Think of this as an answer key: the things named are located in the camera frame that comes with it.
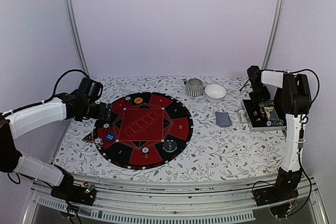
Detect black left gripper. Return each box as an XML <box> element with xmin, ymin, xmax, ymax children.
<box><xmin>83</xmin><ymin>101</ymin><xmax>112</xmax><ymax>120</ymax></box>

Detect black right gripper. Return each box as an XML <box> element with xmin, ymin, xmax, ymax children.
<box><xmin>249</xmin><ymin>82</ymin><xmax>271</xmax><ymax>105</ymax></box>

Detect blue small blind button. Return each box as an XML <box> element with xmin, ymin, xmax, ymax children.
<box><xmin>105</xmin><ymin>133</ymin><xmax>116</xmax><ymax>142</ymax></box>

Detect blue pink chip stack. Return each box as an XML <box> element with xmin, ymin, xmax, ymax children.
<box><xmin>94</xmin><ymin>137</ymin><xmax>103</xmax><ymax>148</ymax></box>

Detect orange big blind button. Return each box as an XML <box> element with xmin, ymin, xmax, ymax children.
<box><xmin>134</xmin><ymin>97</ymin><xmax>143</xmax><ymax>104</ymax></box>

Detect blue playing card deck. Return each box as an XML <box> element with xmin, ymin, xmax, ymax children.
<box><xmin>215</xmin><ymin>112</ymin><xmax>232</xmax><ymax>127</ymax></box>

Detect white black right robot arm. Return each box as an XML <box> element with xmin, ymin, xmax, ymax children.
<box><xmin>241</xmin><ymin>66</ymin><xmax>316</xmax><ymax>202</ymax></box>

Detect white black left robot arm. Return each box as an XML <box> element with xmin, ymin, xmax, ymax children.
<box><xmin>1</xmin><ymin>74</ymin><xmax>108</xmax><ymax>201</ymax></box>

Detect aluminium poker chip case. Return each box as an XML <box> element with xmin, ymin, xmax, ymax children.
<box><xmin>237</xmin><ymin>100</ymin><xmax>286</xmax><ymax>132</ymax></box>

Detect boxed playing card deck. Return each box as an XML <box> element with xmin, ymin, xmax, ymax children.
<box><xmin>263</xmin><ymin>106</ymin><xmax>279</xmax><ymax>120</ymax></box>

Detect white ceramic bowl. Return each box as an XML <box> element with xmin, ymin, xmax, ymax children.
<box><xmin>204</xmin><ymin>84</ymin><xmax>227</xmax><ymax>103</ymax></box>

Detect round red black poker mat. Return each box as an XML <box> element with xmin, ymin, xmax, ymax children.
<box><xmin>88</xmin><ymin>92</ymin><xmax>193</xmax><ymax>170</ymax></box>

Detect striped grey ceramic mug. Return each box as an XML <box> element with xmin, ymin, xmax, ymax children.
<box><xmin>183</xmin><ymin>78</ymin><xmax>204</xmax><ymax>97</ymax></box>

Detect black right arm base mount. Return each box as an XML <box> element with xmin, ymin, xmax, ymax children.
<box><xmin>251</xmin><ymin>180</ymin><xmax>312</xmax><ymax>220</ymax></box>

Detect aluminium front rail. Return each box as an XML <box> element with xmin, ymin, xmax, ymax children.
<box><xmin>23</xmin><ymin>175</ymin><xmax>331</xmax><ymax>223</ymax></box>

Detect right aluminium frame post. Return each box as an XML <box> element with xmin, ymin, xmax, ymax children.
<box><xmin>261</xmin><ymin>0</ymin><xmax>285</xmax><ymax>69</ymax></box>

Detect aluminium frame post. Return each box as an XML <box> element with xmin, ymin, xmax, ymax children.
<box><xmin>261</xmin><ymin>0</ymin><xmax>285</xmax><ymax>69</ymax></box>
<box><xmin>64</xmin><ymin>0</ymin><xmax>90</xmax><ymax>75</ymax></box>

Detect left aluminium frame post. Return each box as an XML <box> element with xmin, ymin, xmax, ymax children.
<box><xmin>64</xmin><ymin>0</ymin><xmax>90</xmax><ymax>75</ymax></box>

